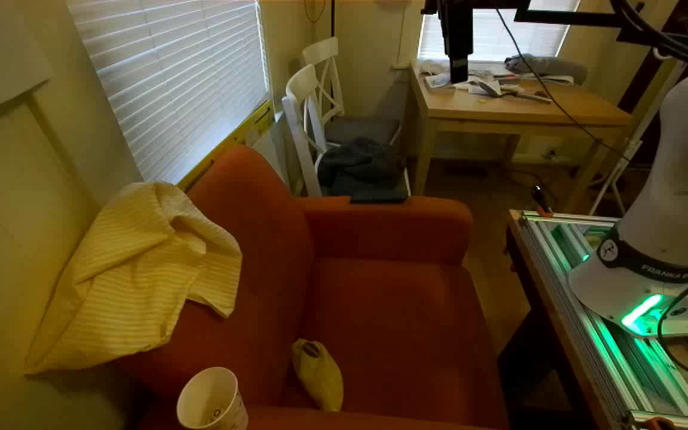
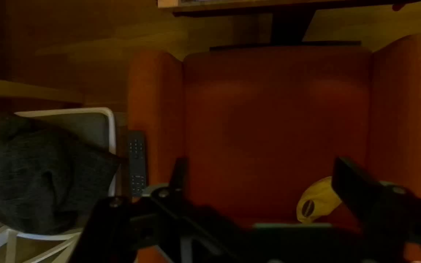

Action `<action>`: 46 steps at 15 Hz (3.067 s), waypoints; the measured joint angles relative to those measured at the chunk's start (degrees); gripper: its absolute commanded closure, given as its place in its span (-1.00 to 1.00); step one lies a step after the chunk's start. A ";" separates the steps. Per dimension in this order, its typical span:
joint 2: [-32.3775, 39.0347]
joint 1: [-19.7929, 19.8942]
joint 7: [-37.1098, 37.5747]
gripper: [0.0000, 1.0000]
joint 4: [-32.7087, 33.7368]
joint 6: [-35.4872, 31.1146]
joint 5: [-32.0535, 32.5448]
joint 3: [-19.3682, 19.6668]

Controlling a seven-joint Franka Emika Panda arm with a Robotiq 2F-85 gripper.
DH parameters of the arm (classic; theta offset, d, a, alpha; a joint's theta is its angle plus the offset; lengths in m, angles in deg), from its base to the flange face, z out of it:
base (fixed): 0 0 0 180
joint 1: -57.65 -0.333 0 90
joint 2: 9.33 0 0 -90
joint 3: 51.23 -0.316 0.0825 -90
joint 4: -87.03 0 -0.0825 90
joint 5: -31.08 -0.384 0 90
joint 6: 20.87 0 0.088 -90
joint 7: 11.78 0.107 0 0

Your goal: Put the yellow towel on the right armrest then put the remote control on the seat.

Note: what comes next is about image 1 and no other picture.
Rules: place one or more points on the dark cloth bundle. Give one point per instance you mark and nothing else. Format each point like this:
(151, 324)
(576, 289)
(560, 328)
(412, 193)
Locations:
(360, 168)

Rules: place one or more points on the yellow striped towel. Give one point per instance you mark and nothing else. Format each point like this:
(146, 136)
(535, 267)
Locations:
(121, 277)

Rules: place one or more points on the aluminium frame robot table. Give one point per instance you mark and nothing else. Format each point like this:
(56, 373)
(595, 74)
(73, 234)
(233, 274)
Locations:
(590, 348)

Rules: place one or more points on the white paper cup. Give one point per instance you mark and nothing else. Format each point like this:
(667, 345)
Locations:
(214, 402)

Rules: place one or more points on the yellow plush toy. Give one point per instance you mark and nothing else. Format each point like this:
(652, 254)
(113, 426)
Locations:
(321, 378)

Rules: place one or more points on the white window blind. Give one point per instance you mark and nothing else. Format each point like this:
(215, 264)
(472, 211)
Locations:
(167, 80)

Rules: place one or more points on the wooden table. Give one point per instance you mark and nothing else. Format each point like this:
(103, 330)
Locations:
(520, 108)

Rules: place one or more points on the white wooden chair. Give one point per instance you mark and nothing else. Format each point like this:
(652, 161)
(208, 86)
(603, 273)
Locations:
(300, 95)
(323, 54)

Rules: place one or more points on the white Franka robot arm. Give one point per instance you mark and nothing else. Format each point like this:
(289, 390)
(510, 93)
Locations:
(680, 199)

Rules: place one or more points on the yellow spirit level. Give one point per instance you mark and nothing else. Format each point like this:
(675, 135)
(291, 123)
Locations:
(240, 132)

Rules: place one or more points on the black remote control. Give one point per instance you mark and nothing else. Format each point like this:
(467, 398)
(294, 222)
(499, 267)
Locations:
(380, 199)

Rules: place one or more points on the grey cloth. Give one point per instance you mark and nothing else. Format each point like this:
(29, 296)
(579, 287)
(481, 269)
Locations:
(542, 65)

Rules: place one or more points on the orange armchair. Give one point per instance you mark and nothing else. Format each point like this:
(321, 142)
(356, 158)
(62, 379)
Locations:
(392, 317)

